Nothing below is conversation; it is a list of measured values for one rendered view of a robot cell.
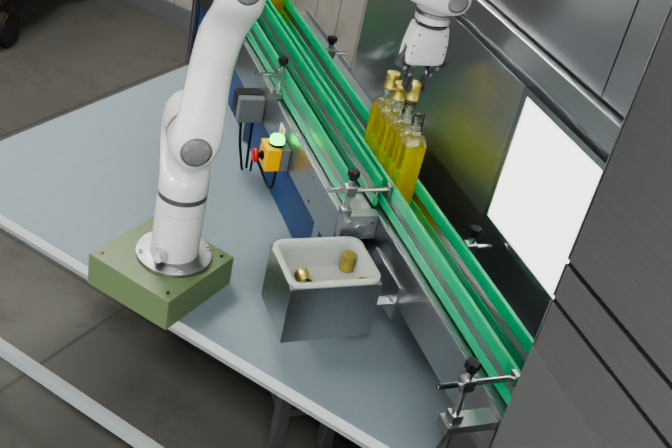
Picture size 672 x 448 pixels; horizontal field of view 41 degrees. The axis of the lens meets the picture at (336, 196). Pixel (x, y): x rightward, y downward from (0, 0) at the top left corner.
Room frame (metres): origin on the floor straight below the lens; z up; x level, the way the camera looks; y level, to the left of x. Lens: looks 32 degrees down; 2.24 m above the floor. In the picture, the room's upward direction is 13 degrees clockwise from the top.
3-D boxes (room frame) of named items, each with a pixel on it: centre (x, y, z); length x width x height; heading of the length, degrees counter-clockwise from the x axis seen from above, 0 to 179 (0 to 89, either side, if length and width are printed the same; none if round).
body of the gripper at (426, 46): (1.99, -0.12, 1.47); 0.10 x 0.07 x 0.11; 116
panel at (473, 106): (1.84, -0.35, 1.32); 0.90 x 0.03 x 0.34; 26
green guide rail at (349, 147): (2.70, 0.28, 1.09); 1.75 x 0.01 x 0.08; 26
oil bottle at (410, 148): (1.94, -0.15, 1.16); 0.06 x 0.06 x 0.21; 27
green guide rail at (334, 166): (2.66, 0.35, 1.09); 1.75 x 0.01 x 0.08; 26
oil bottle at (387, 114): (2.05, -0.10, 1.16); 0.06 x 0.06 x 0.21; 26
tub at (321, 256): (1.71, -0.01, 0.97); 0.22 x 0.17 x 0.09; 116
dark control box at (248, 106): (2.46, 0.32, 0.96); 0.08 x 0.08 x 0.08; 26
